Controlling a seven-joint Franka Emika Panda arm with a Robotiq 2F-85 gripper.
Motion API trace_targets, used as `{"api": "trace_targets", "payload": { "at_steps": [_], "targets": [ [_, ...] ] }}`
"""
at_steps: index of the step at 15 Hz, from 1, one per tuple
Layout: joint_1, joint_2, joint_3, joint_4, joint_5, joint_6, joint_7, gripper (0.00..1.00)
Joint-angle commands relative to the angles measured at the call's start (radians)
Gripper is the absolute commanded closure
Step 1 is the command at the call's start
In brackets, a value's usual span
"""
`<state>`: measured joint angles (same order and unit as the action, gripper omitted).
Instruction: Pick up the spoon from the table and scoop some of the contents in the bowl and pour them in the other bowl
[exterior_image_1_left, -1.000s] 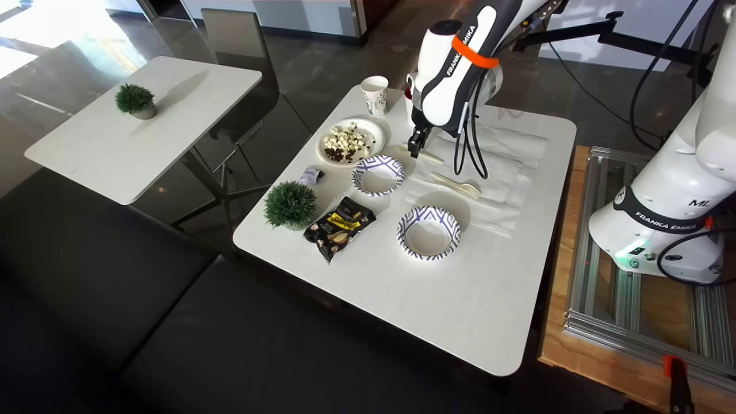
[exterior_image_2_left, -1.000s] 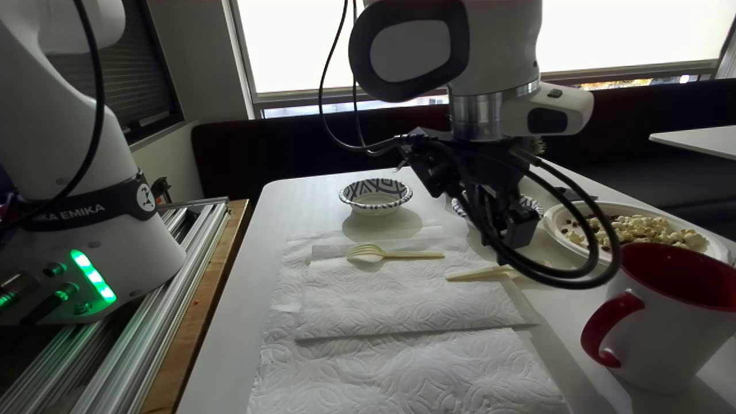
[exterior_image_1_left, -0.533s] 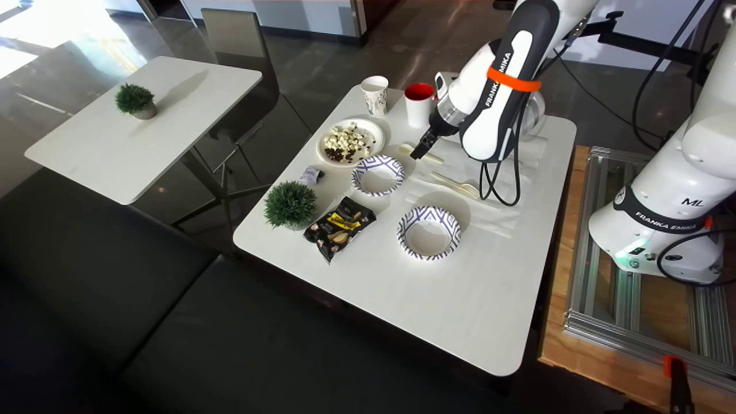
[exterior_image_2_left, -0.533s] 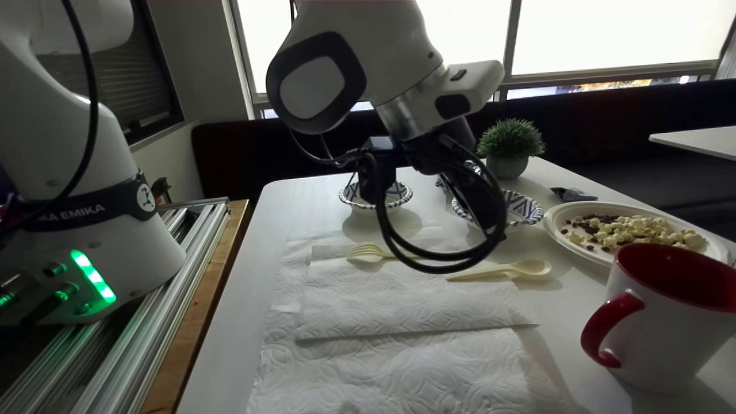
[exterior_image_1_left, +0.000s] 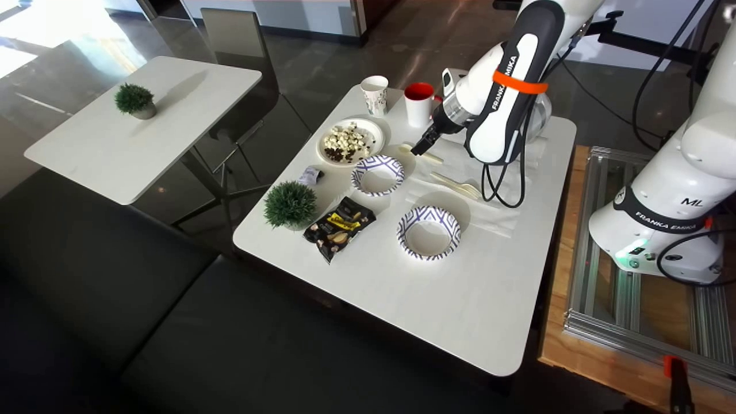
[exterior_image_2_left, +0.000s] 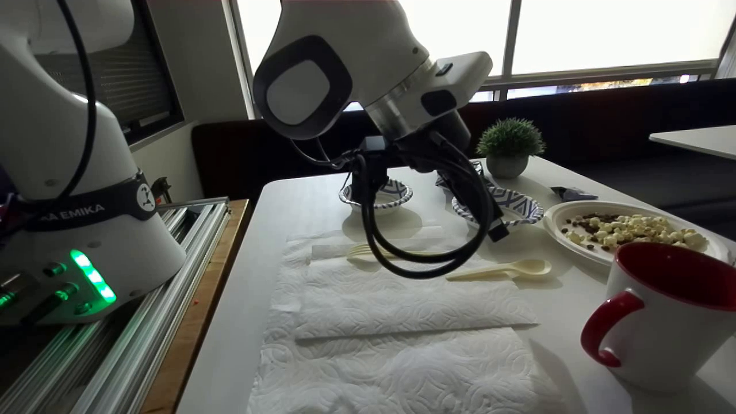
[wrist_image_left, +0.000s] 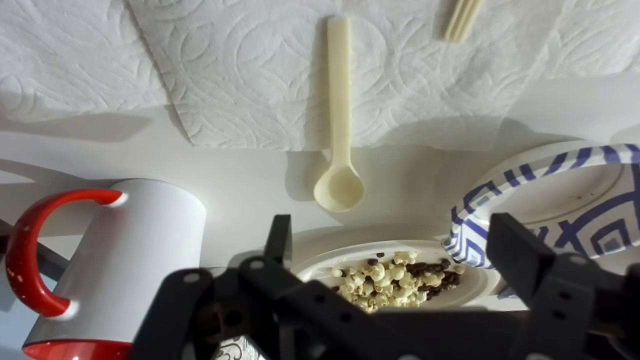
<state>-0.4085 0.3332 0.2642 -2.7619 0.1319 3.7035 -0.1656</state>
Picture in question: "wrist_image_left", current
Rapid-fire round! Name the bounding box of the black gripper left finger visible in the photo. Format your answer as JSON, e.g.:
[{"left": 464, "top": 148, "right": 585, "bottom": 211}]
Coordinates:
[{"left": 129, "top": 215, "right": 402, "bottom": 360}]

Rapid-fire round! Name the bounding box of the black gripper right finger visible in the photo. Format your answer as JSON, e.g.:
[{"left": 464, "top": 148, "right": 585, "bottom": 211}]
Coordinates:
[{"left": 398, "top": 213, "right": 640, "bottom": 360}]

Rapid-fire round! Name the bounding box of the cream plastic spoon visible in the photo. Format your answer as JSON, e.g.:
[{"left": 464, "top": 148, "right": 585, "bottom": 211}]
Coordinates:
[
  {"left": 313, "top": 14, "right": 369, "bottom": 216},
  {"left": 443, "top": 0, "right": 487, "bottom": 47}
]

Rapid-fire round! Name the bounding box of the bowl of popcorn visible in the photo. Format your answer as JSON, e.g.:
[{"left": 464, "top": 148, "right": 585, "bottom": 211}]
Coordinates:
[{"left": 293, "top": 238, "right": 504, "bottom": 317}]

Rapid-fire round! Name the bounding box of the blue patterned paper bowl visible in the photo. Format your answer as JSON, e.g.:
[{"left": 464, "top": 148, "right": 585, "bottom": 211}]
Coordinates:
[{"left": 444, "top": 140, "right": 640, "bottom": 271}]

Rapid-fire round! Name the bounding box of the popcorn and chocolate mix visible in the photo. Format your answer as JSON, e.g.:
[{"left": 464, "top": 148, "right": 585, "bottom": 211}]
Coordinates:
[{"left": 330, "top": 249, "right": 466, "bottom": 315}]

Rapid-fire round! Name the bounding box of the folded white paper towel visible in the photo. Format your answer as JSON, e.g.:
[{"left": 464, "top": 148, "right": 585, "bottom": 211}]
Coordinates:
[{"left": 124, "top": 0, "right": 640, "bottom": 152}]

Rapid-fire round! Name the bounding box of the large white paper towel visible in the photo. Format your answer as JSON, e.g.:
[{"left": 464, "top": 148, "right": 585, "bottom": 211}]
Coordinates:
[{"left": 0, "top": 0, "right": 170, "bottom": 126}]

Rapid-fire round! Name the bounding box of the white mug red handle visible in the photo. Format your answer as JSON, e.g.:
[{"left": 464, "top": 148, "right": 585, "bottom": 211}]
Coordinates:
[{"left": 2, "top": 179, "right": 210, "bottom": 360}]

